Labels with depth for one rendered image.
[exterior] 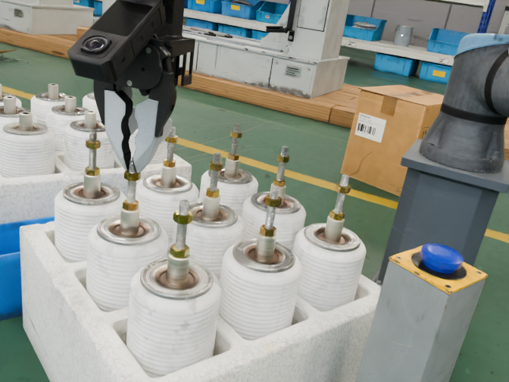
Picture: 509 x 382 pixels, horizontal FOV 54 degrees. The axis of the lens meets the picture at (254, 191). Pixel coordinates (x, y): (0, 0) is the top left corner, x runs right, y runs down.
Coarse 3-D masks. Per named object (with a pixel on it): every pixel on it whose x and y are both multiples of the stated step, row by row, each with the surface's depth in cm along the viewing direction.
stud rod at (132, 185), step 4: (132, 160) 57; (132, 164) 57; (132, 168) 57; (132, 172) 57; (136, 172) 58; (128, 180) 58; (128, 184) 58; (132, 184) 58; (128, 188) 58; (132, 188) 58; (128, 192) 58; (132, 192) 58; (128, 196) 58; (132, 196) 58; (128, 200) 58; (132, 200) 58
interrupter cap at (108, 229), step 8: (112, 216) 62; (104, 224) 60; (112, 224) 61; (144, 224) 62; (152, 224) 62; (104, 232) 59; (112, 232) 59; (144, 232) 60; (152, 232) 60; (160, 232) 60; (112, 240) 57; (120, 240) 57; (128, 240) 58; (136, 240) 58; (144, 240) 58; (152, 240) 59
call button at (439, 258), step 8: (424, 248) 49; (432, 248) 49; (440, 248) 50; (448, 248) 50; (424, 256) 48; (432, 256) 48; (440, 256) 48; (448, 256) 48; (456, 256) 48; (424, 264) 49; (432, 264) 48; (440, 264) 47; (448, 264) 47; (456, 264) 47; (440, 272) 48; (448, 272) 48
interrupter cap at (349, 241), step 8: (312, 224) 69; (320, 224) 69; (304, 232) 66; (312, 232) 66; (320, 232) 67; (344, 232) 68; (352, 232) 68; (312, 240) 64; (320, 240) 65; (344, 240) 66; (352, 240) 66; (360, 240) 66; (328, 248) 63; (336, 248) 63; (344, 248) 63; (352, 248) 64
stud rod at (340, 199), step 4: (344, 176) 63; (348, 176) 63; (344, 180) 63; (340, 184) 64; (344, 184) 63; (340, 196) 64; (344, 196) 64; (336, 200) 64; (340, 200) 64; (336, 204) 64; (340, 204) 64; (336, 208) 65; (340, 208) 64; (336, 212) 65; (340, 212) 65
